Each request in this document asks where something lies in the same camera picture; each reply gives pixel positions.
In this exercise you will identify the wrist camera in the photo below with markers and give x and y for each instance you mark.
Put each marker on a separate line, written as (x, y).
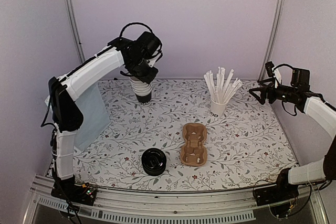
(155, 58)
(273, 73)

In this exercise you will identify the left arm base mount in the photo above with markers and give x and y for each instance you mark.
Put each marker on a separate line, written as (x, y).
(84, 194)

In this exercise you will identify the stack of paper cups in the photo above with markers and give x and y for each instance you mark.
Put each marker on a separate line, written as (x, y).
(142, 90)

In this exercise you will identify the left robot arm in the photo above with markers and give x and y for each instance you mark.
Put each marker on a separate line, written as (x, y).
(117, 53)

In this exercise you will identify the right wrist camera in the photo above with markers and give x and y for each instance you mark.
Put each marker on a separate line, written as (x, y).
(273, 73)

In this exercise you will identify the aluminium frame post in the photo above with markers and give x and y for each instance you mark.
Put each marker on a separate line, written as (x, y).
(272, 37)
(74, 30)

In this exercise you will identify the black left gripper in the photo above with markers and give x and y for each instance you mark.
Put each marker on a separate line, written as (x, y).
(148, 78)

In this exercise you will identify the right aluminium frame post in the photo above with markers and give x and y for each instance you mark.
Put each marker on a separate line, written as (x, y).
(272, 37)

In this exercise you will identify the front aluminium rail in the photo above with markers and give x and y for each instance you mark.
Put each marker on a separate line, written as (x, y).
(113, 205)

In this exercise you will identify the white paper bag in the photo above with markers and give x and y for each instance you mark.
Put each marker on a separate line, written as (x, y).
(87, 115)

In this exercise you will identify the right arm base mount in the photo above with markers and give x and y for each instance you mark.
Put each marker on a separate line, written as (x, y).
(275, 194)

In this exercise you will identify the bundle of white wrapped straws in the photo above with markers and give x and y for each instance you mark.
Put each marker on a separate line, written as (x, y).
(222, 89)

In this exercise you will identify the floral tablecloth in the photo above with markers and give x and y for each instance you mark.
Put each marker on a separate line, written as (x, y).
(141, 147)

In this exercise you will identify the left aluminium frame post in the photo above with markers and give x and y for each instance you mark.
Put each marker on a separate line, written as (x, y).
(74, 30)

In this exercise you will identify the stack of black lids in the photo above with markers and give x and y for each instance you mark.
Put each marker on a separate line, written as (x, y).
(153, 161)

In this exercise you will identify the white cup holding straws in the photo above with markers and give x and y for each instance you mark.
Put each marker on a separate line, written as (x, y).
(217, 109)

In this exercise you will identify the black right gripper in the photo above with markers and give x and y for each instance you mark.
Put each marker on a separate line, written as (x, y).
(270, 88)

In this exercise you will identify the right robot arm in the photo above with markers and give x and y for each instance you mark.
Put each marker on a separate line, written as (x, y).
(292, 85)

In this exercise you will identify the brown cardboard cup carrier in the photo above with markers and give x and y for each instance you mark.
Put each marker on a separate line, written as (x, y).
(193, 152)

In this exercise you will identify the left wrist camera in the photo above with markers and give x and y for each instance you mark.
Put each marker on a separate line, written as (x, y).
(155, 58)

